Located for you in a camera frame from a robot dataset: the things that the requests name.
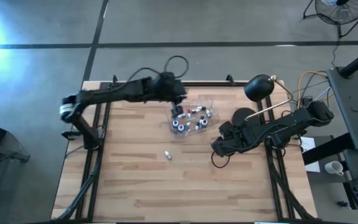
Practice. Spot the clear plastic bin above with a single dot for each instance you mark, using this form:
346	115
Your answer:
210	124

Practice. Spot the small dark food coloring bottle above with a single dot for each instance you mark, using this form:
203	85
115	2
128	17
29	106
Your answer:
200	108

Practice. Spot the black rail clamp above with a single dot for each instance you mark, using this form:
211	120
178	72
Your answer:
230	80
115	79

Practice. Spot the small olive food coloring bottle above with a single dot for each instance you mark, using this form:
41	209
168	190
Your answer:
208	113

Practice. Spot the black floor fan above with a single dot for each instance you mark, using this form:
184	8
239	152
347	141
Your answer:
337	12

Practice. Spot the black table edge rail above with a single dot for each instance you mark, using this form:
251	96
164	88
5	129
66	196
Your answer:
204	83

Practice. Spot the small teal food coloring bottle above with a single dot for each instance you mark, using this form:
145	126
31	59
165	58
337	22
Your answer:
187	127

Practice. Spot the white mug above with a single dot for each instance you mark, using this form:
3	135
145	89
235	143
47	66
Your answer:
332	168

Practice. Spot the small maroon food coloring bottle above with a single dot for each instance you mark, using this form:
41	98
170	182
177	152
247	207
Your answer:
197	126

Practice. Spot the white paper sheet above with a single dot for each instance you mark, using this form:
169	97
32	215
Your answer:
314	166

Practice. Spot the large black food coloring bottle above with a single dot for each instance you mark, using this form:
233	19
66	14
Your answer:
204	122

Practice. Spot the black desk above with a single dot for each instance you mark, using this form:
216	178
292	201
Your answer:
353	93

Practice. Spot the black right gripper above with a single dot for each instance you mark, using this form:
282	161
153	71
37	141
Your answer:
228	135

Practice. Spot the black aluminium frame strut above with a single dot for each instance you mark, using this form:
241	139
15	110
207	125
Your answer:
278	186
92	186

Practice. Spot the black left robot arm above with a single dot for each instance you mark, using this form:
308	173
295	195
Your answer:
120	93

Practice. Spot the large purple food coloring bottle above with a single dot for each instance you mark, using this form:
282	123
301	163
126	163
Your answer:
181	127

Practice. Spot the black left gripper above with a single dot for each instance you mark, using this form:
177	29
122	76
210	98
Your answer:
169	88

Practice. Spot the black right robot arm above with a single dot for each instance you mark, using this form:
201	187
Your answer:
291	124

